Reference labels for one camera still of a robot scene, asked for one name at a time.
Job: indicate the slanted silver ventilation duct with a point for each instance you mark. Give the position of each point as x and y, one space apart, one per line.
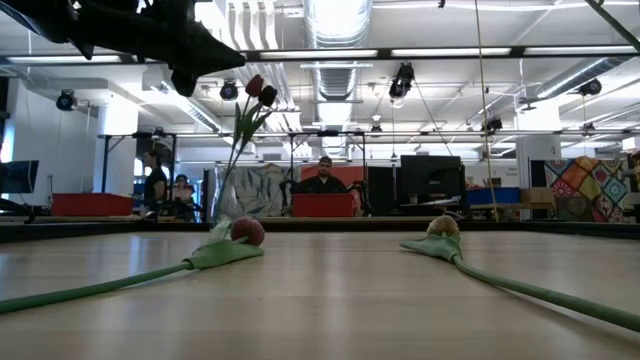
575 77

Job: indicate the leaf-print grey cloth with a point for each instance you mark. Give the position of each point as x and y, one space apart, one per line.
260 190

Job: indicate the black overhead frame bar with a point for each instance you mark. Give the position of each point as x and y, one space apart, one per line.
450 52

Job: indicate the red plastic bin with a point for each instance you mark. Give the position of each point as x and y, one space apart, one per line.
92 204
324 205

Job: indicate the clear glass vase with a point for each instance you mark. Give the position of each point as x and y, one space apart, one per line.
222 205

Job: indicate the brown cardboard box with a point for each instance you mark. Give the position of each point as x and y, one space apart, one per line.
537 195

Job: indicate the large black computer monitor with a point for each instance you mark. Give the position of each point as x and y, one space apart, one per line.
431 177

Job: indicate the small dark computer monitor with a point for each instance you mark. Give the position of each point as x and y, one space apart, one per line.
19 176

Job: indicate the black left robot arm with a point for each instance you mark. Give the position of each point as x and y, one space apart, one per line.
35 15

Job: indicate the pale yellow artificial tulip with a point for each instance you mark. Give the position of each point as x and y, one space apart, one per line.
442 245

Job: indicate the wide silver ventilation duct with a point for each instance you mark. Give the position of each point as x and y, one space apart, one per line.
337 30

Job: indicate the orange partition panel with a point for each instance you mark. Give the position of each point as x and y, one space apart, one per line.
345 174

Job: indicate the black table edge rail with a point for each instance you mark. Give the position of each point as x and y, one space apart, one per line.
350 226

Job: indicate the colourful patchwork quilt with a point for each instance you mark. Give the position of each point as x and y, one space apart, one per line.
587 187

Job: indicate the black cabinet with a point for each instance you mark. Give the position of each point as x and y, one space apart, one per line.
382 190

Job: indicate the black hanging ceiling device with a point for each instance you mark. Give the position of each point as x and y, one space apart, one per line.
493 124
590 87
229 90
66 100
402 80

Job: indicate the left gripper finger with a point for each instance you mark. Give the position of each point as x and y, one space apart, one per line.
185 84
215 55

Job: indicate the blue plastic bin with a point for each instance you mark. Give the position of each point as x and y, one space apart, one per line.
492 195

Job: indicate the person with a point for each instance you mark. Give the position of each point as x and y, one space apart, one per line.
324 182
155 185
182 194

